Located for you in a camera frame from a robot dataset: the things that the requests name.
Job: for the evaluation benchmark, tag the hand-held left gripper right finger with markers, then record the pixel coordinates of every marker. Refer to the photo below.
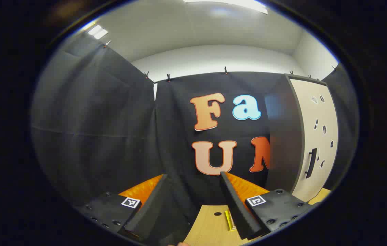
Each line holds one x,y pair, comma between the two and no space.
236,205

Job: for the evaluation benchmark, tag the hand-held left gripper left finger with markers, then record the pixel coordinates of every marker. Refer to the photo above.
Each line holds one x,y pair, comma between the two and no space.
149,208

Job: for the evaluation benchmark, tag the beige cabinet door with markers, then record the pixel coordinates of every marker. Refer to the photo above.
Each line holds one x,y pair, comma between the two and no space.
316,112

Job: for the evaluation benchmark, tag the dark grey cabinet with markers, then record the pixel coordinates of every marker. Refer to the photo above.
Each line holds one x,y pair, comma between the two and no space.
282,143

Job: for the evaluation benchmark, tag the black backdrop cloth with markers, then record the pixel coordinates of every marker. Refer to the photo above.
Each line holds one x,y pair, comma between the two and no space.
179,153
345,102
94,119

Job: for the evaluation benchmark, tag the small ceiling light panel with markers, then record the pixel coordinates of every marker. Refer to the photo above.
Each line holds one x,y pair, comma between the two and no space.
97,31

